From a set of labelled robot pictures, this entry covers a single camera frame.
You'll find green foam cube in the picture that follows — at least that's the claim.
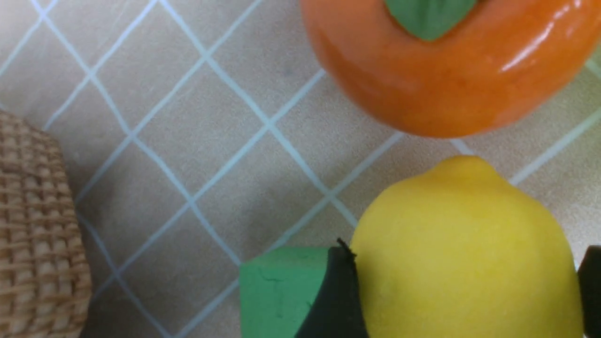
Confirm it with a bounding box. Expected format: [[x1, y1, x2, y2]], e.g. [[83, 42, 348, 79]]
[[239, 246, 328, 338]]

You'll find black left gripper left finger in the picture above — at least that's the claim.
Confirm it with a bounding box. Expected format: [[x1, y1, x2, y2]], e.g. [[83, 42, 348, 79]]
[[295, 239, 369, 338]]

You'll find woven wicker basket green lining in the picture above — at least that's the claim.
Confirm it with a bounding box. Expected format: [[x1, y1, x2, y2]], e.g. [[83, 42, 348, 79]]
[[0, 111, 92, 338]]

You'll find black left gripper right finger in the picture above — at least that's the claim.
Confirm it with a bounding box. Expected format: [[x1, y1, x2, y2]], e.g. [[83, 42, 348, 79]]
[[578, 245, 601, 338]]

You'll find yellow toy lemon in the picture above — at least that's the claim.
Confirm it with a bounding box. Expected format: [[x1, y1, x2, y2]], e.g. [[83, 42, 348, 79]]
[[350, 155, 584, 338]]

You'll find orange toy persimmon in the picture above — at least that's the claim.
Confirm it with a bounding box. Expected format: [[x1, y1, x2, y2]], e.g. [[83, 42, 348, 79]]
[[299, 0, 600, 138]]

